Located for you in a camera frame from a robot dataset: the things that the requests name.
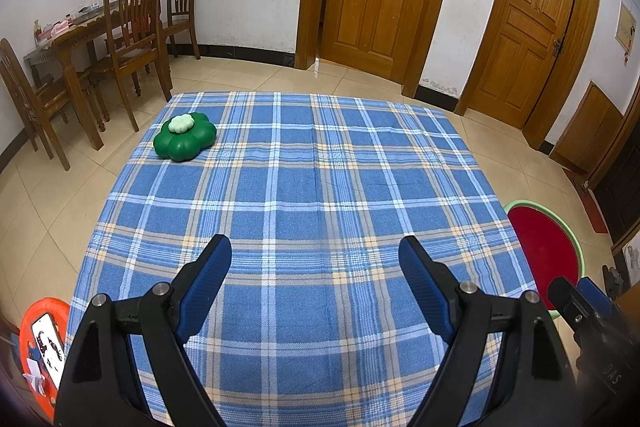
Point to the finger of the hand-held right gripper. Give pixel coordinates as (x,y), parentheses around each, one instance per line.
(597,299)
(570,307)

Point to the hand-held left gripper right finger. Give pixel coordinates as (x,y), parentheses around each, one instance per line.
(425,292)

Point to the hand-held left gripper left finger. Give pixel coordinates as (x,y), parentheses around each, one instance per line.
(205,292)

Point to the red basin with green rim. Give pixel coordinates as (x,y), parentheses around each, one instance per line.
(542,247)

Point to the black shoe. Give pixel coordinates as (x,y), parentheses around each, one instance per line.
(612,282)

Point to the red doormat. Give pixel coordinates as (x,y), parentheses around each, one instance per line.
(595,212)

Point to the dark door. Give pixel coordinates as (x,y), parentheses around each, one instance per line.
(620,197)

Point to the blue plaid tablecloth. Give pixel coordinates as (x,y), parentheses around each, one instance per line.
(320,207)

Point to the green flower-shaped container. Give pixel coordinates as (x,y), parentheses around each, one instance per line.
(192,142)

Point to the smartphone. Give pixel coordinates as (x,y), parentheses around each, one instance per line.
(47,347)

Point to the small wooden cabinet door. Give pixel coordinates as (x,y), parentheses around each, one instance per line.
(590,132)

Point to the orange plastic stool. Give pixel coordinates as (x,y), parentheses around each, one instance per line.
(27,327)

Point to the wooden dining table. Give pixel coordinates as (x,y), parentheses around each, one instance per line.
(75,39)

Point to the pile of table clutter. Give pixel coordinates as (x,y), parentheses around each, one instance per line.
(60,28)

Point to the framed wall notice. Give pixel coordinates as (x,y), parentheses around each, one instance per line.
(626,27)

